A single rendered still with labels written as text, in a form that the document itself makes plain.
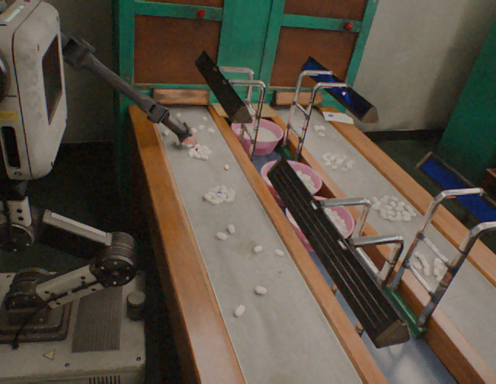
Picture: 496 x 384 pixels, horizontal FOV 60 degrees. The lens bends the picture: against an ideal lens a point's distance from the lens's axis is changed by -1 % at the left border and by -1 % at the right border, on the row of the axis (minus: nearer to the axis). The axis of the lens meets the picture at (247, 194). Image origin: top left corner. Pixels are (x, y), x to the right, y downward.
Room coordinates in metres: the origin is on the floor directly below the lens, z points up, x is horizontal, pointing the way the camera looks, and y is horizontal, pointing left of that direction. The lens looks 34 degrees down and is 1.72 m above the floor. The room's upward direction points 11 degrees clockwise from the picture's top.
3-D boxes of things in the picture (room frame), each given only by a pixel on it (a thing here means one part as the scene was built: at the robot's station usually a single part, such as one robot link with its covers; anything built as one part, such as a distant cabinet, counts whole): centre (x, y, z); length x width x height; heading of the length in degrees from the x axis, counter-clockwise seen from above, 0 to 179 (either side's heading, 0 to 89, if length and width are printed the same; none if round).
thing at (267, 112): (2.20, 0.10, 0.77); 0.33 x 0.15 x 0.01; 115
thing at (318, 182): (1.60, -0.17, 0.72); 0.27 x 0.27 x 0.10
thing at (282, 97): (2.39, -0.18, 0.83); 0.30 x 0.06 x 0.07; 115
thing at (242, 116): (1.73, 0.20, 1.08); 0.62 x 0.08 x 0.07; 25
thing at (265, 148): (2.00, 0.01, 0.72); 0.27 x 0.27 x 0.10
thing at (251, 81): (1.76, 0.12, 0.90); 0.20 x 0.19 x 0.45; 25
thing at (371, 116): (1.96, -0.31, 1.08); 0.62 x 0.08 x 0.07; 25
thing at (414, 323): (1.04, -0.65, 0.90); 0.20 x 0.19 x 0.45; 25
